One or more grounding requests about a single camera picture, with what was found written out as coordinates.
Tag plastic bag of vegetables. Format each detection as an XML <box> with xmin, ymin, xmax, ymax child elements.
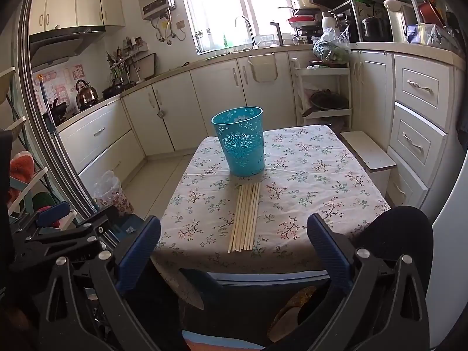
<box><xmin>312</xmin><ymin>27</ymin><xmax>352</xmax><ymax>63</ymax></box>

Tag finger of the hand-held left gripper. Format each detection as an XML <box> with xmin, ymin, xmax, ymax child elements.
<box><xmin>13</xmin><ymin>207</ymin><xmax>119</xmax><ymax>264</ymax></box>
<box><xmin>35</xmin><ymin>201</ymin><xmax>72</xmax><ymax>228</ymax></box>

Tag chrome curved faucet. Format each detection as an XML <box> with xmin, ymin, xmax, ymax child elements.
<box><xmin>235</xmin><ymin>16</ymin><xmax>258</xmax><ymax>50</ymax></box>

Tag transparent plastic bag on floor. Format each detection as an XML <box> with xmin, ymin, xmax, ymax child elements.
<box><xmin>93</xmin><ymin>170</ymin><xmax>134</xmax><ymax>216</ymax></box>

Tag blue mop handle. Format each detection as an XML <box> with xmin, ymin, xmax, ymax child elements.
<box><xmin>38</xmin><ymin>75</ymin><xmax>59</xmax><ymax>136</ymax></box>

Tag teal perforated plastic basket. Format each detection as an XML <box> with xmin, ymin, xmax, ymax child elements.
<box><xmin>211</xmin><ymin>106</ymin><xmax>265</xmax><ymax>177</ymax></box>

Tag wall utensil rack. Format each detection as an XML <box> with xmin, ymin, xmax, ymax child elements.
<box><xmin>106</xmin><ymin>37</ymin><xmax>149</xmax><ymax>81</ymax></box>

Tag person's left leg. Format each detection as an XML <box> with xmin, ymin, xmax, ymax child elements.
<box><xmin>128</xmin><ymin>259</ymin><xmax>223</xmax><ymax>351</ymax></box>

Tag black wok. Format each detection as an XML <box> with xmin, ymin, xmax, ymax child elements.
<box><xmin>47</xmin><ymin>99</ymin><xmax>68</xmax><ymax>119</ymax></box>

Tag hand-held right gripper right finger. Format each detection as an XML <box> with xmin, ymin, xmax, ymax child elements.
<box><xmin>306</xmin><ymin>213</ymin><xmax>430</xmax><ymax>351</ymax></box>

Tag white jug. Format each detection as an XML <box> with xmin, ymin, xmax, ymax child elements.
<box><xmin>321</xmin><ymin>11</ymin><xmax>339</xmax><ymax>37</ymax></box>

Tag white cutting board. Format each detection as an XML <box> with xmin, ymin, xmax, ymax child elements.
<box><xmin>137</xmin><ymin>53</ymin><xmax>158</xmax><ymax>81</ymax></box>

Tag window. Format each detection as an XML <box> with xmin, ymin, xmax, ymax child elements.
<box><xmin>177</xmin><ymin>0</ymin><xmax>304</xmax><ymax>54</ymax></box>

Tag white tiered rack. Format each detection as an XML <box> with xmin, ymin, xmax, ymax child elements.
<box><xmin>290</xmin><ymin>58</ymin><xmax>353</xmax><ymax>128</ymax></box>

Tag blue box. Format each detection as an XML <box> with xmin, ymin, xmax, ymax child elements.
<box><xmin>406</xmin><ymin>24</ymin><xmax>426</xmax><ymax>44</ymax></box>

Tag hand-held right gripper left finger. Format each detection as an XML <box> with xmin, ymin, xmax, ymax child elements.
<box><xmin>37</xmin><ymin>215</ymin><xmax>183</xmax><ymax>351</ymax></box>

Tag black pot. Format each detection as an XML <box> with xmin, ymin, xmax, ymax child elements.
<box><xmin>102</xmin><ymin>82</ymin><xmax>125</xmax><ymax>99</ymax></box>

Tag person's right leg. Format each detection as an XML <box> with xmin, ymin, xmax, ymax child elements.
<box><xmin>351</xmin><ymin>206</ymin><xmax>434</xmax><ymax>300</ymax></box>

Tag stack of dishes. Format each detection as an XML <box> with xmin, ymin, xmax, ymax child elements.
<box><xmin>287</xmin><ymin>0</ymin><xmax>322</xmax><ymax>32</ymax></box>

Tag white electric thermos pot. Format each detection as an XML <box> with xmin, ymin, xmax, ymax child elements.
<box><xmin>383</xmin><ymin>0</ymin><xmax>421</xmax><ymax>43</ymax></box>

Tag dark blue booklet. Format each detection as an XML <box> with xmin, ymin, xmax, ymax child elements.
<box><xmin>110</xmin><ymin>217</ymin><xmax>145</xmax><ymax>245</ymax></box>

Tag floral tablecloth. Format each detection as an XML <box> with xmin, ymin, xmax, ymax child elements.
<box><xmin>151</xmin><ymin>124</ymin><xmax>391</xmax><ymax>309</ymax></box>

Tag person's leg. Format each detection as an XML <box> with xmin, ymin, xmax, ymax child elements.
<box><xmin>128</xmin><ymin>259</ymin><xmax>223</xmax><ymax>351</ymax></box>
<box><xmin>351</xmin><ymin>206</ymin><xmax>434</xmax><ymax>300</ymax></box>

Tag metal kettle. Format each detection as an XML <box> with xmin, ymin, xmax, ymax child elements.
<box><xmin>75</xmin><ymin>80</ymin><xmax>99</xmax><ymax>107</ymax></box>

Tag silver sliding door frame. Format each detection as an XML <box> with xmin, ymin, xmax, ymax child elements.
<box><xmin>16</xmin><ymin>0</ymin><xmax>99</xmax><ymax>220</ymax></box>

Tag pink wall stickers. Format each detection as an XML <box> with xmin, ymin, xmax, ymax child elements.
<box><xmin>33</xmin><ymin>64</ymin><xmax>86</xmax><ymax>114</ymax></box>

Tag row of wooden chopsticks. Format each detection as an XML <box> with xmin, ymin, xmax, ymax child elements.
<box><xmin>227</xmin><ymin>182</ymin><xmax>261</xmax><ymax>254</ymax></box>

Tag red pan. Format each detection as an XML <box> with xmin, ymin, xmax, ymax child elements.
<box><xmin>418</xmin><ymin>0</ymin><xmax>445</xmax><ymax>28</ymax></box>

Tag white upper cabinets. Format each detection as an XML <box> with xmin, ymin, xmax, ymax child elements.
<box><xmin>28</xmin><ymin>0</ymin><xmax>125</xmax><ymax>37</ymax></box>

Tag white stool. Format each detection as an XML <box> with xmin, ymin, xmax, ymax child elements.
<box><xmin>340</xmin><ymin>130</ymin><xmax>397</xmax><ymax>194</ymax></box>

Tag white hanging door bin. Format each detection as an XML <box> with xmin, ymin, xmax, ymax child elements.
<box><xmin>248</xmin><ymin>53</ymin><xmax>276</xmax><ymax>83</ymax></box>

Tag range hood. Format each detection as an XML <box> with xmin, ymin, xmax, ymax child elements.
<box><xmin>28</xmin><ymin>25</ymin><xmax>106</xmax><ymax>68</ymax></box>

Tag dark wok with handle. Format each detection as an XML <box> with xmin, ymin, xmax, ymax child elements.
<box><xmin>302</xmin><ymin>90</ymin><xmax>348</xmax><ymax>118</ymax></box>

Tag white folding shelf rack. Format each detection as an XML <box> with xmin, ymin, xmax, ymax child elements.
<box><xmin>0</xmin><ymin>68</ymin><xmax>77</xmax><ymax>227</ymax></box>

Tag white kitchen base cabinets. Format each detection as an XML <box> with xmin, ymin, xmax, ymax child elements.
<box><xmin>56</xmin><ymin>42</ymin><xmax>465</xmax><ymax>220</ymax></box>

